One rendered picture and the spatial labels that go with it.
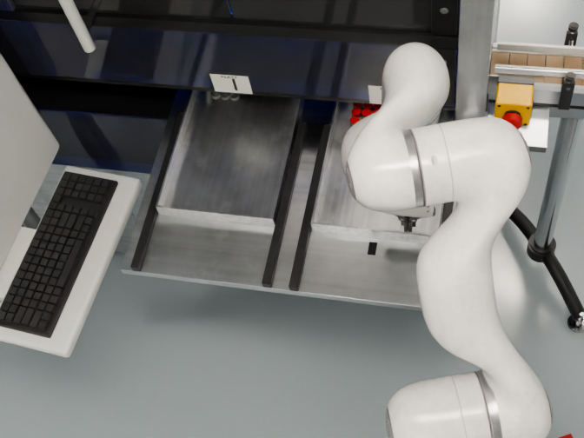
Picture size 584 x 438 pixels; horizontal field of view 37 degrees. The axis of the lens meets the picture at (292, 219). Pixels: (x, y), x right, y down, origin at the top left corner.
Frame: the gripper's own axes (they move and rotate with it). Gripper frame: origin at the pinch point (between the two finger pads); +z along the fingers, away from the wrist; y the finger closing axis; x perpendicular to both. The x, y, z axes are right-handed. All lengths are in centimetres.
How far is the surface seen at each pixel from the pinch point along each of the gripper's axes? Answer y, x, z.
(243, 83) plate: 38.0, -23.6, -10.0
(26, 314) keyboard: 79, 27, 9
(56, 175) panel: 101, -24, 38
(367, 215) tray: 9.1, -2.7, 4.3
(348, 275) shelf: 10.9, 11.4, 4.5
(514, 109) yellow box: -18.5, -22.9, -9.1
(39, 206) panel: 114, -24, 58
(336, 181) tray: 16.9, -10.3, 4.3
